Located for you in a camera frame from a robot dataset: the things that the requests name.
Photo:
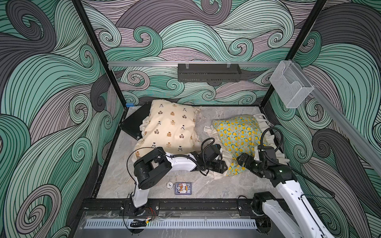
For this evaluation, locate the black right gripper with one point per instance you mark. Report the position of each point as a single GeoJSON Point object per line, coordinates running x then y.
{"type": "Point", "coordinates": [247, 163]}

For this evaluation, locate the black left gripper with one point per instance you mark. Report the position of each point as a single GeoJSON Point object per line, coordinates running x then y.
{"type": "Point", "coordinates": [220, 167]}

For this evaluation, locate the yellow lemon print pillow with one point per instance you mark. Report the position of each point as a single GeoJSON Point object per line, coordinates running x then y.
{"type": "Point", "coordinates": [242, 134]}

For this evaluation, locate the cream bear print pillow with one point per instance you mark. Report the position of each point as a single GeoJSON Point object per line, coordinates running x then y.
{"type": "Point", "coordinates": [171, 126]}

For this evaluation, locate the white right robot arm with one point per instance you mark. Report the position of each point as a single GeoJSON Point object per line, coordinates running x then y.
{"type": "Point", "coordinates": [305, 222]}

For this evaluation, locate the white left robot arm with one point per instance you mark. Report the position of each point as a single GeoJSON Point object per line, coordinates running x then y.
{"type": "Point", "coordinates": [152, 167]}

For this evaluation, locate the playing card box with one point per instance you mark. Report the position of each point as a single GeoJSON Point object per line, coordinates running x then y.
{"type": "Point", "coordinates": [183, 188]}

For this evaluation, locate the small round white token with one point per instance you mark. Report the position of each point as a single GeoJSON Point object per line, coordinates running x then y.
{"type": "Point", "coordinates": [170, 185]}

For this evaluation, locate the black ribbed hard case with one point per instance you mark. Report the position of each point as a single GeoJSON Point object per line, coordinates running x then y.
{"type": "Point", "coordinates": [131, 124]}

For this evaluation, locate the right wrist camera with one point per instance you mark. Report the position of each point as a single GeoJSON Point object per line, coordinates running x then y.
{"type": "Point", "coordinates": [267, 153]}

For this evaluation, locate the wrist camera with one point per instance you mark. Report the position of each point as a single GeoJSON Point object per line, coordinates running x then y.
{"type": "Point", "coordinates": [212, 152]}
{"type": "Point", "coordinates": [267, 153]}

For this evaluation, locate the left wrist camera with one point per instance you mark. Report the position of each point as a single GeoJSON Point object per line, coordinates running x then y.
{"type": "Point", "coordinates": [212, 152]}

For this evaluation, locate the black corner frame post right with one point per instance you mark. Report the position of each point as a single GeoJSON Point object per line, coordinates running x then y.
{"type": "Point", "coordinates": [307, 26]}

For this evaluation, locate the black corner frame post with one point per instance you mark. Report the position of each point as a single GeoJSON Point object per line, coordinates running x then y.
{"type": "Point", "coordinates": [92, 36]}
{"type": "Point", "coordinates": [307, 26]}

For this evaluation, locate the clear acrylic wall holder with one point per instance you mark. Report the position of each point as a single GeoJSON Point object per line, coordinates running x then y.
{"type": "Point", "coordinates": [291, 84]}

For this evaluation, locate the black wall mounted tray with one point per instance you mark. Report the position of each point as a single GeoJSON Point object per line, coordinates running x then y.
{"type": "Point", "coordinates": [213, 74]}

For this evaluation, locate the aluminium rail right wall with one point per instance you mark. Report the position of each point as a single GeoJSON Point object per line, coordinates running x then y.
{"type": "Point", "coordinates": [354, 109]}

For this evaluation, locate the aluminium rail wall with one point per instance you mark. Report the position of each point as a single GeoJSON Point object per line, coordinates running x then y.
{"type": "Point", "coordinates": [354, 109]}
{"type": "Point", "coordinates": [138, 63]}

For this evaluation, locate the black corner frame post left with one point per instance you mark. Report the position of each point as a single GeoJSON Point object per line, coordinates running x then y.
{"type": "Point", "coordinates": [92, 36]}

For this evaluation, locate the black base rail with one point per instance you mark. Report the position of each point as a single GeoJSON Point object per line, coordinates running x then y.
{"type": "Point", "coordinates": [154, 206]}

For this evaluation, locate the white slotted cable duct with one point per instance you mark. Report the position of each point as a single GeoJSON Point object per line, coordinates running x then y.
{"type": "Point", "coordinates": [174, 224]}

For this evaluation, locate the aluminium rail back wall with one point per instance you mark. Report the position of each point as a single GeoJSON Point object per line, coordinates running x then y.
{"type": "Point", "coordinates": [138, 63]}

